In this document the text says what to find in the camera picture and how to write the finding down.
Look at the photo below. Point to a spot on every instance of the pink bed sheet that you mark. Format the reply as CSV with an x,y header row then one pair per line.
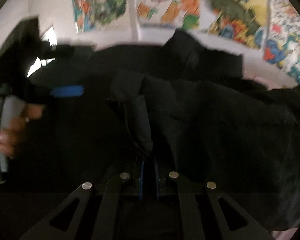
x,y
254,67

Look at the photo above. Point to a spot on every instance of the large black jacket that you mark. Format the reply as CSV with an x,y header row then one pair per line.
x,y
204,120

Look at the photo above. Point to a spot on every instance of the yellow dinosaur poster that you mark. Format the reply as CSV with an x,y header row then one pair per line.
x,y
243,21

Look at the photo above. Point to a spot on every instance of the person's left hand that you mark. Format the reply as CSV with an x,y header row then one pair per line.
x,y
13,135

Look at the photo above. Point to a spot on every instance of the anime girl forest poster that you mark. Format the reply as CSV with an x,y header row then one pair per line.
x,y
100,15

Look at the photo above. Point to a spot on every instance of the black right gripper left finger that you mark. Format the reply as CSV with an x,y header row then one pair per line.
x,y
90,175

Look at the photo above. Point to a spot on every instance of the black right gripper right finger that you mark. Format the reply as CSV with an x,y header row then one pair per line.
x,y
207,213

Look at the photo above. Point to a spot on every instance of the colourful red blue poster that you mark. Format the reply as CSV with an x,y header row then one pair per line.
x,y
283,43

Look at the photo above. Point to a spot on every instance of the fruit and fish drawing poster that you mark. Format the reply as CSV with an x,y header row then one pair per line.
x,y
183,14

